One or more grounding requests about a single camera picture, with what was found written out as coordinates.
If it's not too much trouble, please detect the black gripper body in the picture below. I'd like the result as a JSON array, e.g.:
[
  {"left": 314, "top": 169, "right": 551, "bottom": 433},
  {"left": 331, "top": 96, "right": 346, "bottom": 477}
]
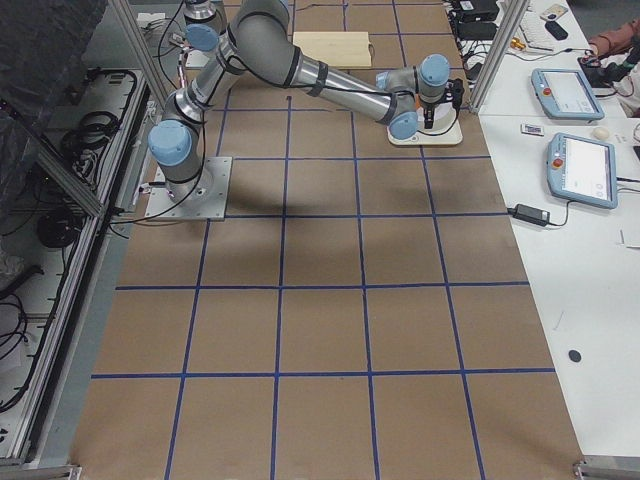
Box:
[{"left": 418, "top": 97, "right": 446, "bottom": 118}]

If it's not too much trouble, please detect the white round plate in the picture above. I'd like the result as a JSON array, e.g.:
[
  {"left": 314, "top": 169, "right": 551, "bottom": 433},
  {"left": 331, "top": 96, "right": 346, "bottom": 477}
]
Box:
[{"left": 416, "top": 103, "right": 457, "bottom": 134}]

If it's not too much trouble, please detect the cream bear tray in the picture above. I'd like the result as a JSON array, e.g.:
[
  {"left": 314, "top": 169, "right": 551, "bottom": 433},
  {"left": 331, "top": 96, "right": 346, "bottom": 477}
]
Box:
[{"left": 387, "top": 74, "right": 464, "bottom": 148}]

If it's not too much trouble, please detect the small printed card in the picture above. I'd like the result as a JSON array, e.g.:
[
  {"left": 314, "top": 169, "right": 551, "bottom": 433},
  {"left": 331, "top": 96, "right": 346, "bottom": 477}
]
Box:
[{"left": 520, "top": 123, "right": 545, "bottom": 137}]

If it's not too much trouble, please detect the gold metal cylinder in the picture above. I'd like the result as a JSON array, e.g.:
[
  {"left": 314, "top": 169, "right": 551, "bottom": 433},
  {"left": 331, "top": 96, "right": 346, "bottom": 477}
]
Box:
[{"left": 510, "top": 37, "right": 527, "bottom": 51}]

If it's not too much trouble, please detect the bamboo cutting board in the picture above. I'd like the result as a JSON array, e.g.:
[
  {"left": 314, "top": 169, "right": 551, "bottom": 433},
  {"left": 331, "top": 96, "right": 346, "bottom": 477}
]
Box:
[{"left": 293, "top": 31, "right": 372, "bottom": 69}]

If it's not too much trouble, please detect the white keyboard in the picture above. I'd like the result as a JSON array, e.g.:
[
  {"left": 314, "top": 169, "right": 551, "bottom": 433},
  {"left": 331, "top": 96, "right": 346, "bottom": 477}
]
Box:
[{"left": 519, "top": 11, "right": 555, "bottom": 53}]

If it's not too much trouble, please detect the far teach pendant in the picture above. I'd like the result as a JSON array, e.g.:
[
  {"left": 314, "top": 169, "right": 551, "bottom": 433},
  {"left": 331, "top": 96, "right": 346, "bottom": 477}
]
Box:
[{"left": 530, "top": 68, "right": 605, "bottom": 121}]

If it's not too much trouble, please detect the teach pendant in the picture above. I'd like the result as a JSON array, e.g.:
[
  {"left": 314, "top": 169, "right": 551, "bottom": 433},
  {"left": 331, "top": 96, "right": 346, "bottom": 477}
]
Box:
[
  {"left": 546, "top": 133, "right": 618, "bottom": 210},
  {"left": 530, "top": 68, "right": 605, "bottom": 121}
]

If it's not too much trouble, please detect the black power adapter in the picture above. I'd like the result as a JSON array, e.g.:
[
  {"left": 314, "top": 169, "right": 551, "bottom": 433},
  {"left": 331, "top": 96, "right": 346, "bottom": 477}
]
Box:
[{"left": 507, "top": 204, "right": 550, "bottom": 227}]

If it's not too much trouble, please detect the near teach pendant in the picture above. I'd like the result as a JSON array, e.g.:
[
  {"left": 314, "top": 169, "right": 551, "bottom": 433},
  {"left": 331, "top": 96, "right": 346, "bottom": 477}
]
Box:
[{"left": 546, "top": 133, "right": 618, "bottom": 210}]

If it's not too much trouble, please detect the small white ball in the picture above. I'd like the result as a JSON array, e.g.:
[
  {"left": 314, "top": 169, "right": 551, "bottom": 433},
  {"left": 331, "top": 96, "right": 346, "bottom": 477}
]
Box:
[{"left": 592, "top": 127, "right": 610, "bottom": 141}]

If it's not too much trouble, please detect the brown paper table cover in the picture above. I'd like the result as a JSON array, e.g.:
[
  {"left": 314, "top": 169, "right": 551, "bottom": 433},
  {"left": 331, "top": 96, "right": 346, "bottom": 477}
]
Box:
[{"left": 67, "top": 0, "right": 596, "bottom": 480}]

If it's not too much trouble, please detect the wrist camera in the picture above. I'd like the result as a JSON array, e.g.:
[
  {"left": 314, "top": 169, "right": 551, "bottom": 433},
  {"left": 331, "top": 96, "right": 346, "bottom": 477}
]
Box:
[{"left": 447, "top": 78, "right": 465, "bottom": 112}]

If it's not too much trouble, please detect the aluminium frame post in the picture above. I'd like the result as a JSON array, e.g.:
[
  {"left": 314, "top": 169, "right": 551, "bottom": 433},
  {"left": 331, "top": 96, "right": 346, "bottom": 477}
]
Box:
[{"left": 469, "top": 0, "right": 530, "bottom": 114}]

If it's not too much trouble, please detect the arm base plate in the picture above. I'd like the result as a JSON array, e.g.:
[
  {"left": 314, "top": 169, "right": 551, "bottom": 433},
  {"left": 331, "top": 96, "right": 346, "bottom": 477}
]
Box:
[
  {"left": 144, "top": 156, "right": 233, "bottom": 221},
  {"left": 185, "top": 50, "right": 210, "bottom": 70}
]

